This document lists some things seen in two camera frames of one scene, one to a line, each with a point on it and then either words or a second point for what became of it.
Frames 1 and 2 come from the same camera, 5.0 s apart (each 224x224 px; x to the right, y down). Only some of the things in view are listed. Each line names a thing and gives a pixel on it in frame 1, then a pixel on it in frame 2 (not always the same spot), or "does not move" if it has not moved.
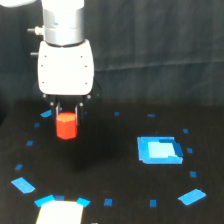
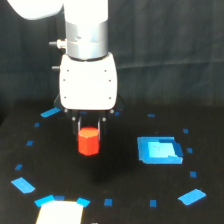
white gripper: [65, 71] -> [88, 85]
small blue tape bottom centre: [108, 202] does not move
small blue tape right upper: [185, 130] does not move
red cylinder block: [66, 125] -> [88, 141]
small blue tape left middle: [29, 142] does not move
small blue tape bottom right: [153, 203] does not move
